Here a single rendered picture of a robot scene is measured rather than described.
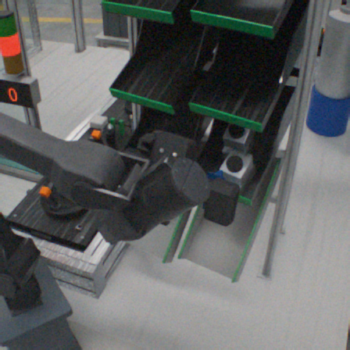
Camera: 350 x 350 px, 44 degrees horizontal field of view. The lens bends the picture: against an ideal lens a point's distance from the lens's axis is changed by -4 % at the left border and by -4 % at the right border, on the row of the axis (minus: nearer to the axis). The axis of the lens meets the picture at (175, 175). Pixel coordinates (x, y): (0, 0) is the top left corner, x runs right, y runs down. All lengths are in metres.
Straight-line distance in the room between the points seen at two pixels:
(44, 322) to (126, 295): 0.31
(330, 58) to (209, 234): 0.81
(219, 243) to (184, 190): 0.49
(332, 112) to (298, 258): 0.62
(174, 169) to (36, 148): 0.17
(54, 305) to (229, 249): 0.38
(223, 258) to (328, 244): 0.39
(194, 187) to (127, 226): 0.10
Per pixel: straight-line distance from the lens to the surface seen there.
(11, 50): 1.16
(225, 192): 0.59
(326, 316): 1.11
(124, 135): 1.36
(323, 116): 1.63
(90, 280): 1.05
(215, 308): 1.07
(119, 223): 0.54
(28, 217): 1.16
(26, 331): 0.84
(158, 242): 0.99
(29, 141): 0.56
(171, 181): 0.49
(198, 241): 0.98
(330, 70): 1.57
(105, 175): 0.52
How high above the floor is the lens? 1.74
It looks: 39 degrees down
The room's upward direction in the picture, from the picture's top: straight up
